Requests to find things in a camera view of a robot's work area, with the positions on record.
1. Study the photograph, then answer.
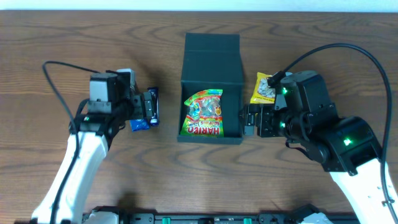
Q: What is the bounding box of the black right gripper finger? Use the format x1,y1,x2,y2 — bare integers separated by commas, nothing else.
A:
244,113,256,136
239,104,257,116

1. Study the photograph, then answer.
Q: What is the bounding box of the yellow sunflower seed bag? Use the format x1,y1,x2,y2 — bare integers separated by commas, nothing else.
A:
250,72,276,104

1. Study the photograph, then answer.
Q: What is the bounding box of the blue Oreo cookie pack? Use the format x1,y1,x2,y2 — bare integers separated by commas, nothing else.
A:
129,119,150,132

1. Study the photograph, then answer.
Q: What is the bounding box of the blue Dairy Milk bar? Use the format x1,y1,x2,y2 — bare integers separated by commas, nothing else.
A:
147,87,160,126

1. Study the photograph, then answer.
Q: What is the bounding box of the green Haribo gummy bag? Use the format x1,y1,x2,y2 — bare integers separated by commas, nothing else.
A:
180,89,224,138

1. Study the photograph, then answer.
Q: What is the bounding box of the dark green cardboard box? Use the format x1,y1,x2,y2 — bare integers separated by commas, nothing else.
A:
177,33,244,145

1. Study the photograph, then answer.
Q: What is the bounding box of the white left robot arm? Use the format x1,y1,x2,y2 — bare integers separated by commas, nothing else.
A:
31,68,159,223

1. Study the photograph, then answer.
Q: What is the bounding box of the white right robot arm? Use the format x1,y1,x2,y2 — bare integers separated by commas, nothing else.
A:
243,70,397,223

